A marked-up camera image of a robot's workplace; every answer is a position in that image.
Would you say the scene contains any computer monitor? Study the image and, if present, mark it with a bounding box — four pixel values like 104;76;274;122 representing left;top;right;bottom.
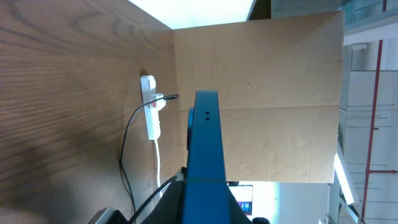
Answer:
228;182;253;215

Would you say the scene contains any white power strip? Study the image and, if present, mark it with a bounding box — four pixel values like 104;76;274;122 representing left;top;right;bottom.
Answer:
140;75;163;140

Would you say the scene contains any white power strip cord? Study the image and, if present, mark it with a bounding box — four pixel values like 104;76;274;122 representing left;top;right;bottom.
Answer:
154;139;164;200

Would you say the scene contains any white USB charger adapter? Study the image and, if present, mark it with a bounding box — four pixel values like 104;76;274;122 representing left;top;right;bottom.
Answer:
150;93;166;111

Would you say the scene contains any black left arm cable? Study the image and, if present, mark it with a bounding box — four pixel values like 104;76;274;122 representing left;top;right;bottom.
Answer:
126;175;180;224

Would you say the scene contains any red pipe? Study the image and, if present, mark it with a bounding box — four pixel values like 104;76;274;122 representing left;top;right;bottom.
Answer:
360;0;398;212

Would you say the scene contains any brown cardboard panel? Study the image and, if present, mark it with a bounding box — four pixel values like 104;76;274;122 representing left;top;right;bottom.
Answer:
174;11;344;183

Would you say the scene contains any blue Galaxy smartphone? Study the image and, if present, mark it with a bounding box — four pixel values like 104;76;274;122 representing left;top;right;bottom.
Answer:
182;90;231;224

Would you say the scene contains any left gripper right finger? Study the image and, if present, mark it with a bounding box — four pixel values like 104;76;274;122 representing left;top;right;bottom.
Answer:
228;190;252;224

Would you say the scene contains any black USB charging cable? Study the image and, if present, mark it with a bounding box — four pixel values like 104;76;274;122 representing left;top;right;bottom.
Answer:
119;94;180;215

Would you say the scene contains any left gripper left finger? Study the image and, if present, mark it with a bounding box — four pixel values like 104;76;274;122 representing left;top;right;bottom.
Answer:
142;167;186;224

